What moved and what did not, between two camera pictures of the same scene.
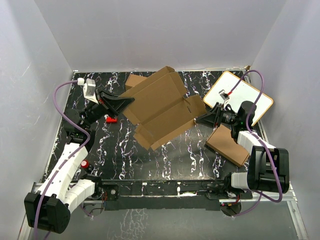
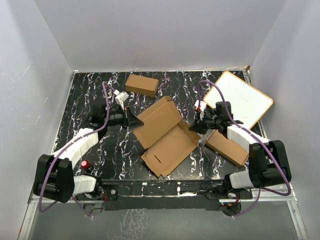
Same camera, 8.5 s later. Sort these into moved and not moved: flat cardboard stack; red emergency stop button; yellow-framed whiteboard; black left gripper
Moved: black left gripper
Not moved: yellow-framed whiteboard; red emergency stop button; flat cardboard stack
